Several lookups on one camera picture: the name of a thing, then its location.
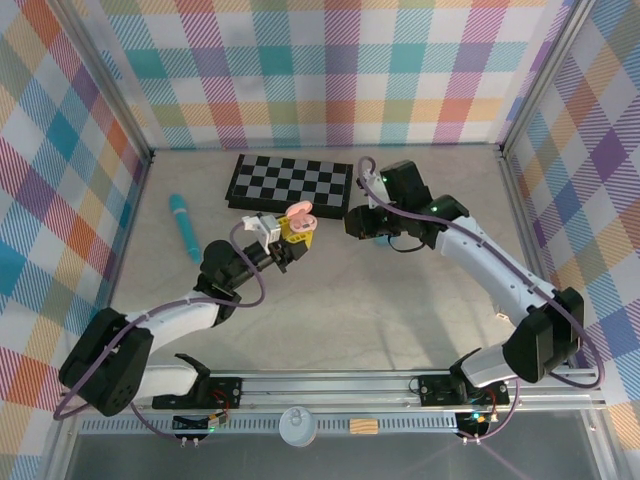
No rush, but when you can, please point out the pink earbud charging case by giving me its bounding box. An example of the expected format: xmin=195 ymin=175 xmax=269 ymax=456
xmin=286 ymin=199 xmax=320 ymax=233

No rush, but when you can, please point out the black grey folding chessboard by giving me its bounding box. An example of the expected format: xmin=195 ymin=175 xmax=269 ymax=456
xmin=224 ymin=153 xmax=356 ymax=221

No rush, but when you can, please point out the teal plastic pen tube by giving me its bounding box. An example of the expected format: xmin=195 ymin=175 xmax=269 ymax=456
xmin=168 ymin=193 xmax=204 ymax=265

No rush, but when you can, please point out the small controller board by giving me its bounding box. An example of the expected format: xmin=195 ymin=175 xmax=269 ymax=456
xmin=456 ymin=409 xmax=497 ymax=437
xmin=172 ymin=409 xmax=232 ymax=434

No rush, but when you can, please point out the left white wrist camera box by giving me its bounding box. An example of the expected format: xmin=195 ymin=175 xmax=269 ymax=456
xmin=239 ymin=211 xmax=282 ymax=247

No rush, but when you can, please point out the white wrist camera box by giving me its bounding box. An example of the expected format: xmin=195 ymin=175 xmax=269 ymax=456
xmin=239 ymin=211 xmax=282 ymax=247
xmin=359 ymin=167 xmax=390 ymax=210

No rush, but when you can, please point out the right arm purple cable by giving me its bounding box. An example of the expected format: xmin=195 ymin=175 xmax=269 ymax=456
xmin=357 ymin=156 xmax=606 ymax=444

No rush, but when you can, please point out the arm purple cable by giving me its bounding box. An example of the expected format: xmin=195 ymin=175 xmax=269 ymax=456
xmin=53 ymin=222 xmax=266 ymax=444
xmin=357 ymin=156 xmax=606 ymax=444

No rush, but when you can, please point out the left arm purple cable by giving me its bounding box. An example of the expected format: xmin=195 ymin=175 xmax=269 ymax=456
xmin=53 ymin=222 xmax=266 ymax=444

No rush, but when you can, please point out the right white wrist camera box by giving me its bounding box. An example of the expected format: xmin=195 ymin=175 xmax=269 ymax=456
xmin=359 ymin=167 xmax=390 ymax=210

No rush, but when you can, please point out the aluminium side rail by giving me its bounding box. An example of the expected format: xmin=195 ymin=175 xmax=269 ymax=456
xmin=498 ymin=147 xmax=571 ymax=369
xmin=89 ymin=152 xmax=153 ymax=375

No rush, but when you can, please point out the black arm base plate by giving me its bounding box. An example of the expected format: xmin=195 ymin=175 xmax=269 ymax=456
xmin=152 ymin=375 xmax=244 ymax=410
xmin=417 ymin=373 xmax=510 ymax=407

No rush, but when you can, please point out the aluminium mounting rail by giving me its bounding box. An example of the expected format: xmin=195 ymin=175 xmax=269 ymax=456
xmin=53 ymin=368 xmax=609 ymax=415

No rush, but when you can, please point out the grey slotted cable duct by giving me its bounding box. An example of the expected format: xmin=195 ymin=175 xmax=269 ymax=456
xmin=78 ymin=417 xmax=460 ymax=434

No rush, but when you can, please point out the aluminium frame post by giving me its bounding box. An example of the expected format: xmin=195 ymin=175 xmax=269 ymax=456
xmin=499 ymin=0 xmax=599 ymax=157
xmin=49 ymin=0 xmax=154 ymax=162

